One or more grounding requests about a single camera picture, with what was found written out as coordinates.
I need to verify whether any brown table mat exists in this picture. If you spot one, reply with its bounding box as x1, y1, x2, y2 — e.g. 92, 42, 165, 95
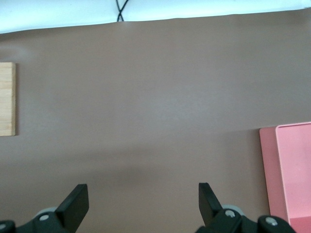
0, 14, 311, 233

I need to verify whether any wooden cutting board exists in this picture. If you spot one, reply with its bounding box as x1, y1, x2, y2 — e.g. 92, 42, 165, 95
0, 62, 17, 137

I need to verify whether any thin black cable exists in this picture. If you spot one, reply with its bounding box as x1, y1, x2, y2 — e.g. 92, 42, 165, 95
117, 0, 130, 22
114, 0, 125, 22

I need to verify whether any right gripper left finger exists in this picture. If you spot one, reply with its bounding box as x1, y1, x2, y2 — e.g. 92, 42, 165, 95
18, 183, 89, 233

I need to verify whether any pink plastic box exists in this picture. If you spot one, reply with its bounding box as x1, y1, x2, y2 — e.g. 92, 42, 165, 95
259, 122, 311, 233

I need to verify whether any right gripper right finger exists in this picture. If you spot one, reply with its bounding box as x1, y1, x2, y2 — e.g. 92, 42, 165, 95
195, 182, 258, 233

